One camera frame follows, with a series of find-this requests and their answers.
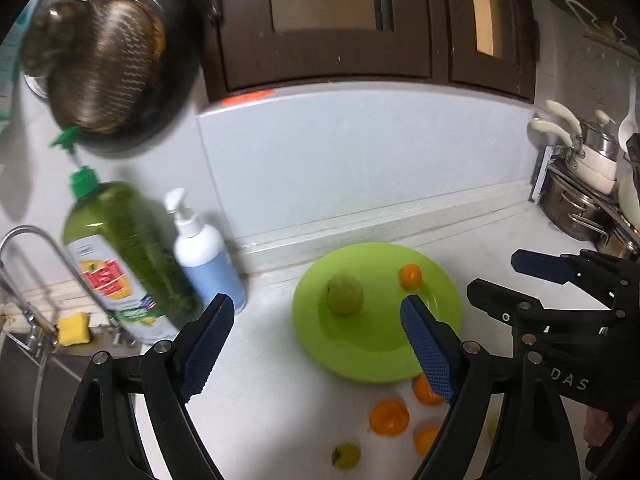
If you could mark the narrow dark cabinet door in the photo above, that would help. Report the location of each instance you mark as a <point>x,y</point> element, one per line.
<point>457,25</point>

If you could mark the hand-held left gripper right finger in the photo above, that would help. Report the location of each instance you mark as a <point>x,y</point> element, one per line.
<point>430,355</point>

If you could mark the steel sink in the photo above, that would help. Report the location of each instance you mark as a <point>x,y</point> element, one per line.
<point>20,410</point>

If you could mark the cream saucepan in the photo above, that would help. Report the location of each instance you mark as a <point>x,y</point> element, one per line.
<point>550,130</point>
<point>562,112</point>

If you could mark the yellow sponge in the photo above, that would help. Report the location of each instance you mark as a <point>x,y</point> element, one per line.
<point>73,330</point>

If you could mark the white round pot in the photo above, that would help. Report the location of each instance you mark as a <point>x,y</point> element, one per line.
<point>629,192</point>

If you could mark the person's right hand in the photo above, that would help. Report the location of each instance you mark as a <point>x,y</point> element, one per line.
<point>597,426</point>

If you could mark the white ladle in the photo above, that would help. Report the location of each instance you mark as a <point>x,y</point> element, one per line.
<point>627,130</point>

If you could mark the metal colander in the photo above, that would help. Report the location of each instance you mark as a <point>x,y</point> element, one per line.
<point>100,60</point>

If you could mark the steel faucet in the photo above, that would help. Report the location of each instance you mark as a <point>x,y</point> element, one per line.
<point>30,232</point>

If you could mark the small orange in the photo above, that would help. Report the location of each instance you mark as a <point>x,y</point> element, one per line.
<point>410,276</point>

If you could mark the white metal pot rack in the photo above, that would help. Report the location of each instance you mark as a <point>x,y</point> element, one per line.
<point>540,180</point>

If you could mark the black wok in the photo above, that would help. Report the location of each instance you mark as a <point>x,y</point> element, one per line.
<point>180,60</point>

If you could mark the green plate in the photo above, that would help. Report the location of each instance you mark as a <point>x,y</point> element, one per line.
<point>370,340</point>

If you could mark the wide dark cabinet door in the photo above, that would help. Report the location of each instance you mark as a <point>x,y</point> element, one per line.
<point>240,35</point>

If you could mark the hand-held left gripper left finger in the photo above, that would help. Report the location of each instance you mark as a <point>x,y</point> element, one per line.
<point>207,355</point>

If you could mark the small green tomato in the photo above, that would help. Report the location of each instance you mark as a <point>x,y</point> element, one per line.
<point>346,455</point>

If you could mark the orange sticker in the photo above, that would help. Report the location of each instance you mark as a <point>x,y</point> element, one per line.
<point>247,98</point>

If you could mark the white blue pump bottle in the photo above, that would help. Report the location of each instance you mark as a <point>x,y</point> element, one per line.
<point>210,270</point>

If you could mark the large steel pot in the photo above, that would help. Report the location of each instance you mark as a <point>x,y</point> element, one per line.
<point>565,205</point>

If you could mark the steel pot with lid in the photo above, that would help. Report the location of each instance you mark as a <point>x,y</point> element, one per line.
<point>600,142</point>

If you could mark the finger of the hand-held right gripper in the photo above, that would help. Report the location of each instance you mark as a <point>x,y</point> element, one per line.
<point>542,264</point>
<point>500,300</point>

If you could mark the green dish soap bottle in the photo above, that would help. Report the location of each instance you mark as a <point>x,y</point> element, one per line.
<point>125,240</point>

